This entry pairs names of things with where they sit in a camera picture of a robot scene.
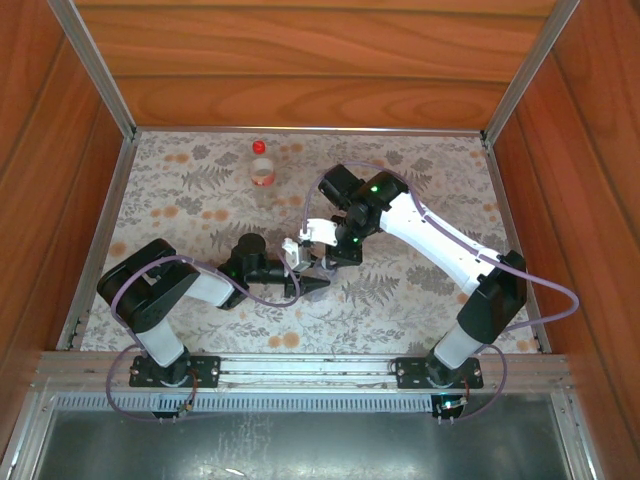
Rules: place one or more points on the small round controller board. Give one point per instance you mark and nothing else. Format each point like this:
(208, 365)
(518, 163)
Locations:
(450, 406)
(172, 414)

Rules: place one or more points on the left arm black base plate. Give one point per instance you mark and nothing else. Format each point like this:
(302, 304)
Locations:
(205, 372)

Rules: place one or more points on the aluminium front rail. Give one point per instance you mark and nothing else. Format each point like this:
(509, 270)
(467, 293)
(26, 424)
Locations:
(300, 367)

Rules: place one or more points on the tall clear purple-tinted bottle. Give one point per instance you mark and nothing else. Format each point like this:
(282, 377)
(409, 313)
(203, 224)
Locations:
(331, 282)

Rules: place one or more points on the aluminium side rail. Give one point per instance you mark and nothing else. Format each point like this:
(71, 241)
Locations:
(98, 240)
(501, 200)

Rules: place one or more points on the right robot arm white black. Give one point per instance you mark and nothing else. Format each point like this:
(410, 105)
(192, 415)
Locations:
(440, 240)

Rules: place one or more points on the floral tablecloth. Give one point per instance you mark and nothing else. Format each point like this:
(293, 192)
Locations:
(350, 325)

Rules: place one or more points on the wide clear plastic bottle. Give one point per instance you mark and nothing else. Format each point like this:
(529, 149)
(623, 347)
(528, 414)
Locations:
(262, 172)

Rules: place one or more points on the aluminium frame post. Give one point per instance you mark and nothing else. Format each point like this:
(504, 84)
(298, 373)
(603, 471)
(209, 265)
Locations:
(530, 70)
(95, 70)

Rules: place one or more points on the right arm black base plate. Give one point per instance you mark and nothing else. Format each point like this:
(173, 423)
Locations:
(412, 372)

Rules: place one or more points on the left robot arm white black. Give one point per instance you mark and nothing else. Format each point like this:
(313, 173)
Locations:
(160, 340)

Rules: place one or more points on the shiny metal sheet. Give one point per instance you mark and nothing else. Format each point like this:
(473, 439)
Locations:
(300, 450)

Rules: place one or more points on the aluminium back rail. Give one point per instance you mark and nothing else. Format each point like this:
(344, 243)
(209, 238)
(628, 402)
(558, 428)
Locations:
(300, 130)

